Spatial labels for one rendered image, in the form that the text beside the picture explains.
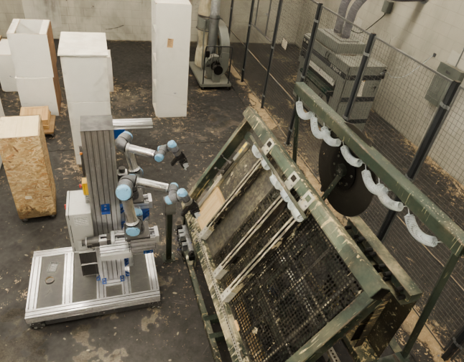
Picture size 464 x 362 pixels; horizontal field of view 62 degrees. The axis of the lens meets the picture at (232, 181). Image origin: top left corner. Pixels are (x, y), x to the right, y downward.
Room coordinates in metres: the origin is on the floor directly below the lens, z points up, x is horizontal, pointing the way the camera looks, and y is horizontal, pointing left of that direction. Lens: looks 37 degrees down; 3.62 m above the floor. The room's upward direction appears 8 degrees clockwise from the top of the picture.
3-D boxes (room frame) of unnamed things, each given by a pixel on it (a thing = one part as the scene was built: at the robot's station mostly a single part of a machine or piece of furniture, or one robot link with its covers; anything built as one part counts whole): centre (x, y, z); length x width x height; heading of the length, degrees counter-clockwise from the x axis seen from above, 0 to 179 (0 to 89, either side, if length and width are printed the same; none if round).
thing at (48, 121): (5.45, 3.37, 0.15); 0.61 x 0.52 x 0.31; 21
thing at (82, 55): (5.08, 2.26, 0.88); 0.90 x 0.60 x 1.75; 21
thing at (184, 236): (2.72, 0.39, 0.69); 0.50 x 0.14 x 0.24; 23
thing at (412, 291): (1.86, -1.05, 1.38); 0.70 x 0.15 x 0.85; 23
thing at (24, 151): (3.59, 2.44, 0.63); 0.50 x 0.42 x 1.25; 25
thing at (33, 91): (6.29, 3.70, 0.36); 0.80 x 0.58 x 0.72; 21
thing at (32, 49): (6.32, 3.69, 1.08); 0.80 x 0.59 x 0.72; 21
